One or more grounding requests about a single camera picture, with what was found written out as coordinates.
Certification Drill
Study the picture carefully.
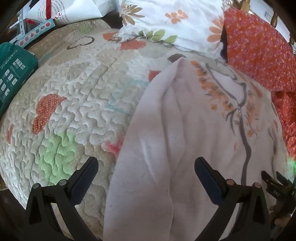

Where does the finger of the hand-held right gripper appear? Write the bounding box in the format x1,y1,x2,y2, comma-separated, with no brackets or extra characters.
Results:
261,171,284,202
276,171,293,189

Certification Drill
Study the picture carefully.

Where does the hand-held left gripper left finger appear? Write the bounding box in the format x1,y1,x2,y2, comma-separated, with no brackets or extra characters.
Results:
24,157,100,241

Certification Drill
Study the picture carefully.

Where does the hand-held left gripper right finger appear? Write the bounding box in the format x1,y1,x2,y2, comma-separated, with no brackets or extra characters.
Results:
194,157,272,241

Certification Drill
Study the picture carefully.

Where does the white fleece floral jacket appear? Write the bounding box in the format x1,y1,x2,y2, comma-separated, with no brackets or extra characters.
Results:
103,57,288,241

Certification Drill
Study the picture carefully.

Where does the person's right hand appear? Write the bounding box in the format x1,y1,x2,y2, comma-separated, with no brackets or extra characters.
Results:
269,204,291,230

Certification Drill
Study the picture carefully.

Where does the quilted bedspread with hearts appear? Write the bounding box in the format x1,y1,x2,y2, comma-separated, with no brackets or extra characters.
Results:
0,19,296,241

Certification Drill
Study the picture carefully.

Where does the green box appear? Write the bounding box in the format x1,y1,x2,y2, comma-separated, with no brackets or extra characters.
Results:
0,42,39,117

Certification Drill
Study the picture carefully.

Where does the light blue box with shapes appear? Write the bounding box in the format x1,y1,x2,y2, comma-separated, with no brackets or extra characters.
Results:
13,19,55,46

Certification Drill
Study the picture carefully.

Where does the wooden headboard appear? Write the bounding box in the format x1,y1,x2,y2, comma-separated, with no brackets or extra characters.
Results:
231,0,282,29

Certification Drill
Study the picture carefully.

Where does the white pillow with orange flowers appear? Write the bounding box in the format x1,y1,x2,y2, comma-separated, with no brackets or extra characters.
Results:
113,0,228,59

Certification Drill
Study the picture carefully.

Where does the grey perforated metal bar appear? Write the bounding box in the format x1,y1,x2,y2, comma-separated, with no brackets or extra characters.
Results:
17,11,25,40

